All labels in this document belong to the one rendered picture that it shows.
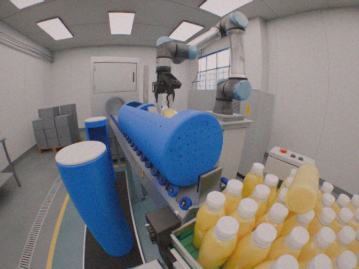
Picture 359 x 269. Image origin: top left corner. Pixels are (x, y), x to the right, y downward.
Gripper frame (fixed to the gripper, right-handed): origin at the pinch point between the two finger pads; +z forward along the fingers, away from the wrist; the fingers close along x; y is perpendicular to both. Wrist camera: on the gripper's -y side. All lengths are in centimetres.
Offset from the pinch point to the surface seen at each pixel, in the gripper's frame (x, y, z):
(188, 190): 1.9, -22.9, 28.3
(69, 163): 45.7, 1.4, 17.5
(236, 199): 5.1, -44.4, 14.7
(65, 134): 131, 309, 76
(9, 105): 282, 297, -20
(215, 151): -9.7, -23.8, 13.3
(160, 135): 11.7, -18.9, 4.9
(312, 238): 4, -65, 14
